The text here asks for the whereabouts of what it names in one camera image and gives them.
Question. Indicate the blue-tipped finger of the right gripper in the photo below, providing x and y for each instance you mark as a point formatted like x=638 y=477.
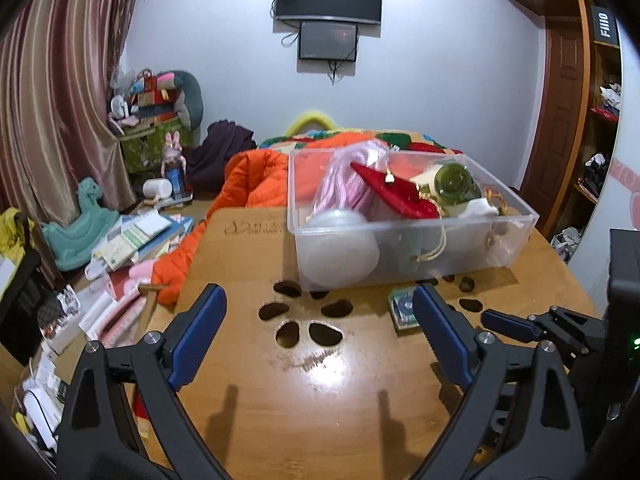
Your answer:
x=511 y=326

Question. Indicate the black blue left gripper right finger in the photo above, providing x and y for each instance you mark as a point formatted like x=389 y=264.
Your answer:
x=518 y=418

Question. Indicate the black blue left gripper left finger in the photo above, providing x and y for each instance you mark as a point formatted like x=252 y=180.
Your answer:
x=98 y=437

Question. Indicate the dark green round jar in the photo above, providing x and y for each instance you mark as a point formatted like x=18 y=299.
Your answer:
x=455 y=185

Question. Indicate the red velvet drawstring pouch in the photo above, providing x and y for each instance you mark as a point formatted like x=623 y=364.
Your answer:
x=401 y=196

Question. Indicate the pink lid frosted jar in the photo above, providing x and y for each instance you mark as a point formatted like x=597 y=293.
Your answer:
x=335 y=249

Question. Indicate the small green card box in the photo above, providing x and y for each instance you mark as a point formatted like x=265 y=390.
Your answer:
x=400 y=303

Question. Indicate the brown wooden door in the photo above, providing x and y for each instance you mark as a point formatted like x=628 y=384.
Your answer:
x=548 y=163

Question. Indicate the teal rocking horse toy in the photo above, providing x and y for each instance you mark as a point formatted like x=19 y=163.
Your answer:
x=72 y=246

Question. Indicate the stack of books and papers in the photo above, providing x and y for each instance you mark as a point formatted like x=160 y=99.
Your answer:
x=136 y=238

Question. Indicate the clear plastic storage box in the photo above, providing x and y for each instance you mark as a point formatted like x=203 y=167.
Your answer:
x=321 y=179

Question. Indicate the white mug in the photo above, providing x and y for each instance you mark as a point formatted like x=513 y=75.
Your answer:
x=159 y=188

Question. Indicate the pink bunny figure bottle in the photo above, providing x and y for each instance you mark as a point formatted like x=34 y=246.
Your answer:
x=173 y=165

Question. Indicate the dark purple clothing pile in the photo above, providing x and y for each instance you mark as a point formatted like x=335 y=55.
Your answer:
x=205 y=164

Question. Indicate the green storage box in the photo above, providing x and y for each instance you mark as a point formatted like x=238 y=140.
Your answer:
x=143 y=150

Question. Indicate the orange puffer jacket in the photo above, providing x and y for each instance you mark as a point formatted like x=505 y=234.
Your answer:
x=252 y=179

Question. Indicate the yellow curved pillow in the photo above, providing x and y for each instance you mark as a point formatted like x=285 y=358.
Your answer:
x=309 y=119

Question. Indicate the black FiiO box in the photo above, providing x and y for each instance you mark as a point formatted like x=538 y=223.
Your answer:
x=604 y=26

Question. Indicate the grey plush toy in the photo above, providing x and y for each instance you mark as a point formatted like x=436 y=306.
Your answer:
x=189 y=105

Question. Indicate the wooden wardrobe shelf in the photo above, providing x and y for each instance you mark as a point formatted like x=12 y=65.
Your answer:
x=585 y=70

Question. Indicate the pink striped curtain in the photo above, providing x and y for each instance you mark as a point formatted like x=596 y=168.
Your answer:
x=57 y=59

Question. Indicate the small black wall monitor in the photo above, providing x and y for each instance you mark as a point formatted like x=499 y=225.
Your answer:
x=327 y=41

